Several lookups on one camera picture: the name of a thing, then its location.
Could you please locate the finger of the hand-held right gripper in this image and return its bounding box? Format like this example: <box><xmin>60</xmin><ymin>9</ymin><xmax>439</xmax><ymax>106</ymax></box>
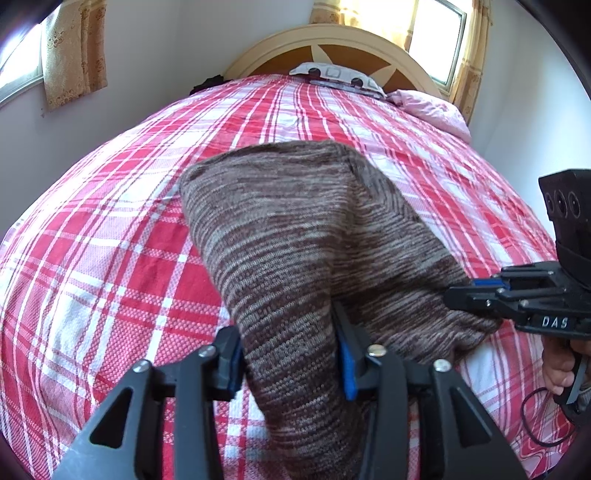
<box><xmin>472</xmin><ymin>261</ymin><xmax>562</xmax><ymax>306</ymax></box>
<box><xmin>444</xmin><ymin>285</ymin><xmax>533</xmax><ymax>320</ymax></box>

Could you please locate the pink pillow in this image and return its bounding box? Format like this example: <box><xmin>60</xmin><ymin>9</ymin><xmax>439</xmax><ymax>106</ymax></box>
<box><xmin>387</xmin><ymin>89</ymin><xmax>472</xmax><ymax>143</ymax></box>

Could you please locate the white patterned pillow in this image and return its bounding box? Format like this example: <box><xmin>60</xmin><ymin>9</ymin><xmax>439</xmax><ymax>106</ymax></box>
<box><xmin>290</xmin><ymin>62</ymin><xmax>387</xmax><ymax>99</ymax></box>

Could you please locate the person's right hand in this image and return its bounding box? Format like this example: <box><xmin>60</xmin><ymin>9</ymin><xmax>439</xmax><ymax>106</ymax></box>
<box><xmin>542</xmin><ymin>339</ymin><xmax>574</xmax><ymax>394</ymax></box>

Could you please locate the black cable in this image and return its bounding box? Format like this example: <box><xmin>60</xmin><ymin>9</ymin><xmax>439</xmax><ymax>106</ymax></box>
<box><xmin>521</xmin><ymin>387</ymin><xmax>580</xmax><ymax>448</ymax></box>

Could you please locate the dark cloth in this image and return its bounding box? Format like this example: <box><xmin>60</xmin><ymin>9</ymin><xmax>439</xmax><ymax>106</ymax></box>
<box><xmin>189</xmin><ymin>74</ymin><xmax>232</xmax><ymax>95</ymax></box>

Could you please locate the beige wooden headboard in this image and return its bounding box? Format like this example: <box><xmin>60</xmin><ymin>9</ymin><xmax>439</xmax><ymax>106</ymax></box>
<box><xmin>223</xmin><ymin>24</ymin><xmax>444</xmax><ymax>97</ymax></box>

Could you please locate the bed with red plaid sheet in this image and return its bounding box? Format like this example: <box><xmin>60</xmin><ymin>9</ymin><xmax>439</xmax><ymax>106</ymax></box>
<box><xmin>0</xmin><ymin>74</ymin><xmax>591</xmax><ymax>480</ymax></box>

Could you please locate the brown knit sweater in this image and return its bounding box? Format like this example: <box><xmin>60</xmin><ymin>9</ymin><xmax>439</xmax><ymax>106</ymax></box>
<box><xmin>179</xmin><ymin>139</ymin><xmax>502</xmax><ymax>480</ymax></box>

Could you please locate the window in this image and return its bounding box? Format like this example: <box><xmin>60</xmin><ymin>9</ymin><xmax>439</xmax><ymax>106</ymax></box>
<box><xmin>409</xmin><ymin>0</ymin><xmax>467</xmax><ymax>88</ymax></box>
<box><xmin>0</xmin><ymin>23</ymin><xmax>44</xmax><ymax>109</ymax></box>

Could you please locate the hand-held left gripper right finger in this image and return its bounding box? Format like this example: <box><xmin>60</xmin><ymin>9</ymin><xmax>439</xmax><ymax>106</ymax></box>
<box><xmin>332</xmin><ymin>301</ymin><xmax>527</xmax><ymax>480</ymax></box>

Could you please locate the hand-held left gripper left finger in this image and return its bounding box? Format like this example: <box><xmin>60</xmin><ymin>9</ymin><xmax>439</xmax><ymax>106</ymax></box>
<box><xmin>51</xmin><ymin>325</ymin><xmax>245</xmax><ymax>480</ymax></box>

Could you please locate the yellow curtain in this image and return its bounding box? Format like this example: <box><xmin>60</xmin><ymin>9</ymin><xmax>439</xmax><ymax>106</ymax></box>
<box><xmin>309</xmin><ymin>0</ymin><xmax>414</xmax><ymax>51</ymax></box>
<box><xmin>450</xmin><ymin>0</ymin><xmax>494</xmax><ymax>125</ymax></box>
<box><xmin>41</xmin><ymin>0</ymin><xmax>108</xmax><ymax>112</ymax></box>

